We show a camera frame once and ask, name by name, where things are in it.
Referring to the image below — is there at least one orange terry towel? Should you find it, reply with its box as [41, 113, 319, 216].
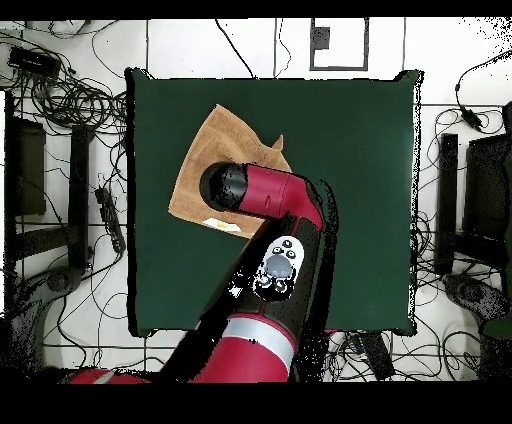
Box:
[167, 103, 293, 240]

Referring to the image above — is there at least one dark green table cloth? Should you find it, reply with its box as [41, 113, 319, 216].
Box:
[124, 66, 424, 338]

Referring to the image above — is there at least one black power strip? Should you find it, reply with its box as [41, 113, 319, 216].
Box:
[94, 186, 127, 254]
[359, 331, 396, 381]

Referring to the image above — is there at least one grey tripod base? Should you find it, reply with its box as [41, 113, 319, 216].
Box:
[441, 273, 512, 333]
[7, 264, 86, 384]

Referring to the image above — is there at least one black box device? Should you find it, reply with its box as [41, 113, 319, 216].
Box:
[7, 46, 62, 79]

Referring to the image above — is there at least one long black cable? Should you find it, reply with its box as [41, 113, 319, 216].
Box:
[214, 18, 256, 79]

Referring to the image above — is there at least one black metal frame stand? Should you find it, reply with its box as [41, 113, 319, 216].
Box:
[434, 101, 512, 277]
[3, 90, 96, 273]

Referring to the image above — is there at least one grey square floor frame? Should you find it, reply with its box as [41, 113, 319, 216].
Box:
[309, 17, 370, 72]

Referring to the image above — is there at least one coil of black cables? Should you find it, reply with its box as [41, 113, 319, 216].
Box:
[31, 77, 128, 135]

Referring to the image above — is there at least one black cable with adapter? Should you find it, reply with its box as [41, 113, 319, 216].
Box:
[454, 48, 512, 133]

